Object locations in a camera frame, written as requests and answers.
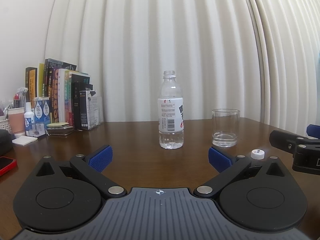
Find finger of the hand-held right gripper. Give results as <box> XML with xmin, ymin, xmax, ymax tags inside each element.
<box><xmin>307</xmin><ymin>124</ymin><xmax>320</xmax><ymax>138</ymax></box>
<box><xmin>269</xmin><ymin>130</ymin><xmax>320</xmax><ymax>153</ymax></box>

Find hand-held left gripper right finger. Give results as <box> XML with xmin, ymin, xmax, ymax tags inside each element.
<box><xmin>194</xmin><ymin>147</ymin><xmax>288</xmax><ymax>197</ymax></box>

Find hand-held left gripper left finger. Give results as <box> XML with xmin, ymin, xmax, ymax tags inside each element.
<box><xmin>32</xmin><ymin>145</ymin><xmax>127</xmax><ymax>198</ymax></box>

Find white bottle cap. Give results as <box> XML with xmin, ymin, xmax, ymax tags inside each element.
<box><xmin>251</xmin><ymin>149</ymin><xmax>265</xmax><ymax>160</ymax></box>

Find clear drinking glass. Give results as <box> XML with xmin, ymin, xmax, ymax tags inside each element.
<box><xmin>212</xmin><ymin>109</ymin><xmax>240</xmax><ymax>147</ymax></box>

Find clear plastic water bottle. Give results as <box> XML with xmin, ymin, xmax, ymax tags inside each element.
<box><xmin>157</xmin><ymin>70</ymin><xmax>185</xmax><ymax>149</ymax></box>

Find small white plastic bottle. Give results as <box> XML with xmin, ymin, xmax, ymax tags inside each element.
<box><xmin>24</xmin><ymin>102</ymin><xmax>36</xmax><ymax>132</ymax></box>

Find flat metal tin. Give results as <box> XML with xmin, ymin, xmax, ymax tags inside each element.
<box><xmin>46</xmin><ymin>126</ymin><xmax>75</xmax><ymax>137</ymax></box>

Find black and white carton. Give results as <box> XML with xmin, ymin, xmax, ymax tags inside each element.
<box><xmin>79</xmin><ymin>89</ymin><xmax>104</xmax><ymax>130</ymax></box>

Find blue and white carton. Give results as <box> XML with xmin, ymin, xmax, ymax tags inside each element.
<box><xmin>34</xmin><ymin>97</ymin><xmax>52</xmax><ymax>133</ymax></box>

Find row of books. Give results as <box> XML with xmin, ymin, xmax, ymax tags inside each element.
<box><xmin>25</xmin><ymin>58</ymin><xmax>90</xmax><ymax>130</ymax></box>

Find white notepad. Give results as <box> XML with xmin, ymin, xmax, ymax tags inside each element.
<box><xmin>12</xmin><ymin>136</ymin><xmax>38</xmax><ymax>146</ymax></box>

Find pink paper cup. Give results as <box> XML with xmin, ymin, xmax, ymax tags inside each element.
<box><xmin>7</xmin><ymin>107</ymin><xmax>25</xmax><ymax>136</ymax></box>

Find red smartphone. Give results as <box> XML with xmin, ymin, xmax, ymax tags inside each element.
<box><xmin>0</xmin><ymin>156</ymin><xmax>17</xmax><ymax>177</ymax></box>

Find black case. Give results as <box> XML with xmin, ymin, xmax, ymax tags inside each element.
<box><xmin>0</xmin><ymin>129</ymin><xmax>13</xmax><ymax>157</ymax></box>

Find white plastic basket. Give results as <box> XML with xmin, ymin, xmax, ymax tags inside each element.
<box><xmin>0</xmin><ymin>119</ymin><xmax>12</xmax><ymax>133</ymax></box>

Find bundle of pens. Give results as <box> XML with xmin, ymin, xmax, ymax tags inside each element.
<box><xmin>14</xmin><ymin>87</ymin><xmax>29</xmax><ymax>109</ymax></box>

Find white pleated curtain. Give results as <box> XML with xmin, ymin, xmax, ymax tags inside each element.
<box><xmin>45</xmin><ymin>0</ymin><xmax>320</xmax><ymax>132</ymax></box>

